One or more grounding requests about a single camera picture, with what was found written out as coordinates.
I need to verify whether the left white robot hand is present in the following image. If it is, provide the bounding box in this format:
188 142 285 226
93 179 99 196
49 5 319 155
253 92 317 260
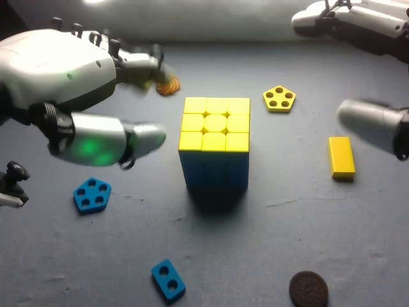
0 17 177 169

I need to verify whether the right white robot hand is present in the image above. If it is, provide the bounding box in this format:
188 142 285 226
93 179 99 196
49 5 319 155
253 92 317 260
291 0 409 161

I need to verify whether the multicoloured puzzle cube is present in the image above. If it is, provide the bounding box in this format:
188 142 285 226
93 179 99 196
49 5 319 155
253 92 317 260
178 96 251 196

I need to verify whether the yellow rectangular block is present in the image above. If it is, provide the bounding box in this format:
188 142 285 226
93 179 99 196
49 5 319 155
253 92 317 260
328 136 357 182

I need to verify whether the yellow pentagon block with holes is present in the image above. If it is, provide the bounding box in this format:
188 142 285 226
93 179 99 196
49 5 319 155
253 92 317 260
262 85 297 114

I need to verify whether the orange swirl toy pastry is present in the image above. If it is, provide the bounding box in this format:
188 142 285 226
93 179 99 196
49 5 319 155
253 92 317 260
155 75 181 97

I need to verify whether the grey table cloth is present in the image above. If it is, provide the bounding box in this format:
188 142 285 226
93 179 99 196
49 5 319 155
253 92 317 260
0 0 409 307

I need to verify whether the blue pentagon block with holes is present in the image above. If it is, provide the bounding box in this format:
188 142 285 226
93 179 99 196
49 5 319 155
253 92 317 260
72 177 113 216

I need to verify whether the dark chocolate sandwich cookie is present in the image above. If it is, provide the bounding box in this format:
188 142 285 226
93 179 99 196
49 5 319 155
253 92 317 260
288 271 329 307

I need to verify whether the blue two-hole block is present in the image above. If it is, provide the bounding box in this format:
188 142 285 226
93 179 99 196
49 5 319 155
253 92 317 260
150 258 187 304

